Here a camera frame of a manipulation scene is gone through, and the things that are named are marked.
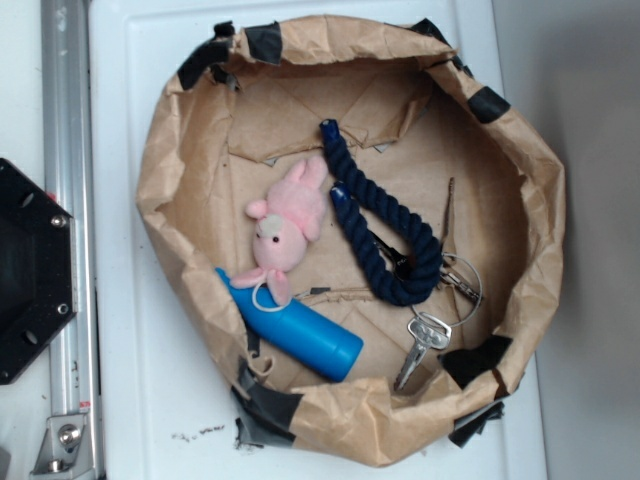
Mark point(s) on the aluminium extrusion rail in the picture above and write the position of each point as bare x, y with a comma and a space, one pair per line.
72, 447

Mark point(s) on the brown paper bag container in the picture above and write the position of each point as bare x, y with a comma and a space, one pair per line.
242, 109

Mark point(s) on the white tray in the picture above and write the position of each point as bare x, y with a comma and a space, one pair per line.
168, 412

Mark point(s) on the blue plastic bottle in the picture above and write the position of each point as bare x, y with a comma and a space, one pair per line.
320, 344

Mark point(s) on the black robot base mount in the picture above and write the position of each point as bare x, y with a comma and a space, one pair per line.
37, 296

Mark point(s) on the pink plush pig toy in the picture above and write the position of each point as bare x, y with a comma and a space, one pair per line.
287, 220

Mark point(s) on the silver key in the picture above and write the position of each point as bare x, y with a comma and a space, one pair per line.
428, 332

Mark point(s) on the thin bronze key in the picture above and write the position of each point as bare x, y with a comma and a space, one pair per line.
449, 215

